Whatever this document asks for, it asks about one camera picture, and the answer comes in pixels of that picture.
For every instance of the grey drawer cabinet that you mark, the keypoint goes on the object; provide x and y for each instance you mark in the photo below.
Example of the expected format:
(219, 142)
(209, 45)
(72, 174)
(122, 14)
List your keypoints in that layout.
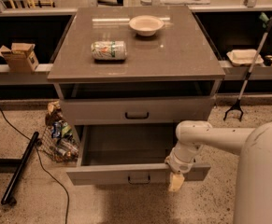
(175, 62)

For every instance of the wire basket with trash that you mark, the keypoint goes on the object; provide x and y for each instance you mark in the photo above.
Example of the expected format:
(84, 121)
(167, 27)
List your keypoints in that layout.
(57, 140)

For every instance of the brown cardboard box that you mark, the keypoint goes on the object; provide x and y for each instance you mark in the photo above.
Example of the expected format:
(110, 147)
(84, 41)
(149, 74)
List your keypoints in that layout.
(20, 58)

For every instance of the white foam takeout container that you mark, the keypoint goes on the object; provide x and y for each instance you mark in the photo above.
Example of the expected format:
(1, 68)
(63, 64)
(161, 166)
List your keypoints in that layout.
(239, 57)

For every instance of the grey drawer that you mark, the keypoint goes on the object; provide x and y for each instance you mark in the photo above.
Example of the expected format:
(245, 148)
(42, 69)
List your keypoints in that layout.
(135, 110)
(124, 154)

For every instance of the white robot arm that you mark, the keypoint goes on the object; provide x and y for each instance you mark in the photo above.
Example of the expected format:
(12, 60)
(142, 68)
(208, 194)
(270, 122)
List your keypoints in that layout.
(191, 137)

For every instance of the grey top drawer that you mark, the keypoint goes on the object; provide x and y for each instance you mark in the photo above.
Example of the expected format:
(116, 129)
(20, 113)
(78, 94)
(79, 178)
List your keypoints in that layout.
(135, 110)

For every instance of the grabber reacher stick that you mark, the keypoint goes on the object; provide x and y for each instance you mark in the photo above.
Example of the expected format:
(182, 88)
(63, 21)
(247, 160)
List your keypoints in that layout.
(267, 25)

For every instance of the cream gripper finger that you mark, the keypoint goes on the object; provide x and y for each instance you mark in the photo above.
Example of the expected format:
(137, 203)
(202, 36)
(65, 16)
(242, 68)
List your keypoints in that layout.
(175, 182)

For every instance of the white paper bowl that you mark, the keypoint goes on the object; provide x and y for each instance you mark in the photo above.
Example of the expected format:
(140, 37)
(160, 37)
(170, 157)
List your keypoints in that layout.
(146, 25)

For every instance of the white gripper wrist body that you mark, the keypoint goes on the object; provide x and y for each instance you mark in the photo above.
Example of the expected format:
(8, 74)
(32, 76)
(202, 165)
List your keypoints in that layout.
(175, 165)

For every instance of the yellow black tape measure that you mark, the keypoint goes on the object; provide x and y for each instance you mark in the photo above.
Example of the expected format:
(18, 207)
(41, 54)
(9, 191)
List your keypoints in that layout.
(268, 60)

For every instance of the green white soda can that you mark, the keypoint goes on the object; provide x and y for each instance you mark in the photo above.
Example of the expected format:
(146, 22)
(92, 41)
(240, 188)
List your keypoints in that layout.
(109, 50)

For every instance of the black metal leg bar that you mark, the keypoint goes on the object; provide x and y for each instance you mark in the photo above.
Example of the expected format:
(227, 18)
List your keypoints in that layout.
(8, 197)

